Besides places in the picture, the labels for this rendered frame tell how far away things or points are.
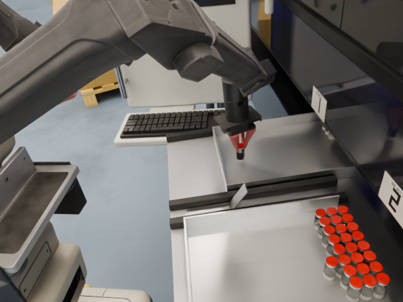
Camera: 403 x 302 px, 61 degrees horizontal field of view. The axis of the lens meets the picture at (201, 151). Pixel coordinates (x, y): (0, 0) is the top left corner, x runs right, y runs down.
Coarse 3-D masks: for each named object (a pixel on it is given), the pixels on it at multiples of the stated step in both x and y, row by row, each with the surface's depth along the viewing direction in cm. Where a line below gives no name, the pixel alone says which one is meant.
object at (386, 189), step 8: (384, 176) 60; (384, 184) 60; (392, 184) 58; (384, 192) 61; (392, 192) 58; (400, 192) 56; (384, 200) 61; (392, 200) 58; (400, 200) 56; (400, 208) 57; (400, 216) 57; (400, 224) 57
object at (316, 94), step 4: (312, 92) 88; (316, 92) 85; (312, 96) 88; (316, 96) 86; (320, 96) 83; (312, 100) 89; (316, 100) 86; (324, 100) 81; (312, 104) 89; (316, 104) 87; (320, 104) 84; (324, 104) 81; (316, 108) 87; (320, 108) 84; (324, 108) 82; (316, 112) 87; (320, 112) 85; (324, 112) 82; (320, 116) 85; (324, 116) 82
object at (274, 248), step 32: (192, 224) 75; (224, 224) 75; (256, 224) 75; (288, 224) 74; (192, 256) 70; (224, 256) 69; (256, 256) 68; (288, 256) 67; (320, 256) 66; (192, 288) 64; (224, 288) 63; (256, 288) 63; (288, 288) 62; (320, 288) 61
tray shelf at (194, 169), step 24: (168, 144) 103; (192, 144) 101; (192, 168) 92; (216, 168) 91; (192, 192) 85; (216, 192) 84; (312, 192) 81; (360, 192) 79; (360, 216) 73; (384, 216) 73; (384, 240) 68; (384, 264) 64
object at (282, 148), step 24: (264, 120) 102; (288, 120) 102; (312, 120) 103; (216, 144) 94; (264, 144) 97; (288, 144) 96; (312, 144) 95; (336, 144) 94; (240, 168) 90; (264, 168) 89; (288, 168) 88; (312, 168) 87; (336, 168) 81
